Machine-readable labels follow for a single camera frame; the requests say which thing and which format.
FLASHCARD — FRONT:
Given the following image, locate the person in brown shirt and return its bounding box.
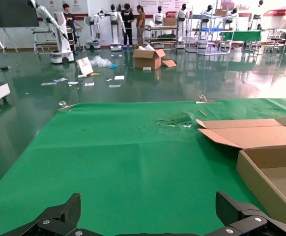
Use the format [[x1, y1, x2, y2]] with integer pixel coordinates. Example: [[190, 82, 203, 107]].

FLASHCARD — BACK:
[[136, 4, 146, 46]]

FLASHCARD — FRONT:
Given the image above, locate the grey frame table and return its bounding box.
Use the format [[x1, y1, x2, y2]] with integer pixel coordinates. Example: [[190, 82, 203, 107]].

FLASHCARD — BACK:
[[263, 28, 286, 47]]

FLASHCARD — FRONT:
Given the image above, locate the person in yellow-print black shirt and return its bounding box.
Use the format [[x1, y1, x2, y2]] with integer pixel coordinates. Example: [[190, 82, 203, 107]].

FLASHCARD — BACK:
[[62, 3, 84, 54]]

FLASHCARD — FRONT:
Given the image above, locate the silver binder clip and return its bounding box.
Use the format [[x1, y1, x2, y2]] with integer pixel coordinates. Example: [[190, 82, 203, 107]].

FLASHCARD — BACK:
[[58, 100, 76, 111], [196, 94, 216, 104]]

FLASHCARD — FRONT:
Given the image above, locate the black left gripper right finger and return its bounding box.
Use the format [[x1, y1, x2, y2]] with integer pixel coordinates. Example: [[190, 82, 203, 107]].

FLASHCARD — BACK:
[[206, 191, 286, 236]]

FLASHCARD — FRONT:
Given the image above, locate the clear plastic wrap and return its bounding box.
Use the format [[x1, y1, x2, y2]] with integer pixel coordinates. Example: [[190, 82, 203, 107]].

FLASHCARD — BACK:
[[90, 55, 112, 67]]

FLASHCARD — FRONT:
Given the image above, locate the black stool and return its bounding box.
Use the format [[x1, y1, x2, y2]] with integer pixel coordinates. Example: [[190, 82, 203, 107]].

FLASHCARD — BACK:
[[269, 38, 281, 54]]

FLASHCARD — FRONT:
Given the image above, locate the large open cardboard box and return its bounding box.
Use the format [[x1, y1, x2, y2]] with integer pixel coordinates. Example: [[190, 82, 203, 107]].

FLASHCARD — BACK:
[[132, 44, 166, 70]]

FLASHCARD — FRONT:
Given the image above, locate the black display board on stand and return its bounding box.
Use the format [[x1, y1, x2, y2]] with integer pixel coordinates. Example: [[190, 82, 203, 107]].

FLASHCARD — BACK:
[[0, 0, 40, 52]]

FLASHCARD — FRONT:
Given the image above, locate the white humanoid robot arms spread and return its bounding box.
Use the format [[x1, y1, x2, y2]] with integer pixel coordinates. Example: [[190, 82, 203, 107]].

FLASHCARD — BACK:
[[93, 4, 126, 52]]

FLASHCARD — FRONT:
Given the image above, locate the green table cloth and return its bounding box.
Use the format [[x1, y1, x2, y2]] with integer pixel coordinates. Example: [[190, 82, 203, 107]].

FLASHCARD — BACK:
[[0, 97, 286, 236]]

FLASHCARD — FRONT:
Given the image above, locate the cardboard box with round holes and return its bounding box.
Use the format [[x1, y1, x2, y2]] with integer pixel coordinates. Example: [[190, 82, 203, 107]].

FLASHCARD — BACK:
[[196, 117, 286, 228]]

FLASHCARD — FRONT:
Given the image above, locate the green covered table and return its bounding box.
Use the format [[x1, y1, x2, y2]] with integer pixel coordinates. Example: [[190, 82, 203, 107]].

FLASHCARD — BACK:
[[219, 30, 263, 47]]

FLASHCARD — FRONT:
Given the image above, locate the person in black clothes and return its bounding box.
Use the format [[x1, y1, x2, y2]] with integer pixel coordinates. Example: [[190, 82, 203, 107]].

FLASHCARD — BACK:
[[120, 3, 135, 47]]

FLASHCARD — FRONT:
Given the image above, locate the white humanoid robot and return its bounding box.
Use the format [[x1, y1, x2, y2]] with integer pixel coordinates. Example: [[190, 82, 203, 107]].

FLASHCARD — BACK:
[[201, 4, 216, 28], [152, 6, 165, 25], [247, 0, 265, 30], [174, 3, 189, 49], [226, 7, 239, 30]]

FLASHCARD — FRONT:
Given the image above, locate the metal workbench rack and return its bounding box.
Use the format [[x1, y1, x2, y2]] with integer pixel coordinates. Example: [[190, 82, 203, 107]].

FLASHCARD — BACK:
[[144, 23, 180, 50]]

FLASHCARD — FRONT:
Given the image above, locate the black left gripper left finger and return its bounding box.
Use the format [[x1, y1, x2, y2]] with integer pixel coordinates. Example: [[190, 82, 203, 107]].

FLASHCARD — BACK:
[[0, 193, 94, 236]]

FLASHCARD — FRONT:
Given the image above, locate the white red-print sign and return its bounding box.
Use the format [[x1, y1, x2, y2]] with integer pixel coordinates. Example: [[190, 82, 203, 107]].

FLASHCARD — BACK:
[[76, 57, 94, 76]]

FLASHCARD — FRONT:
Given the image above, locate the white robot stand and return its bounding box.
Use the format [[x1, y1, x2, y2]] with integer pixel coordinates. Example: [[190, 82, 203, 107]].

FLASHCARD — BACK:
[[84, 13, 102, 50]]

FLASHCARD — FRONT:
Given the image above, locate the white metal shelf rack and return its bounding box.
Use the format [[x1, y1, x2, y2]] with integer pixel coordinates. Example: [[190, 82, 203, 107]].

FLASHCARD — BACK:
[[185, 12, 232, 56]]

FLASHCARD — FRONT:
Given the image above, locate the loose cardboard flap piece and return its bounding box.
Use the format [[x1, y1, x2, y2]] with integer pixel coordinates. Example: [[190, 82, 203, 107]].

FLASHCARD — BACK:
[[161, 58, 177, 68]]

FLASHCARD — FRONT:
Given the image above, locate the white frame workbench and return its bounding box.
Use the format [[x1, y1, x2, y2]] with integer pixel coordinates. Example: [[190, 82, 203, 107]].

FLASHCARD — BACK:
[[32, 26, 57, 54]]

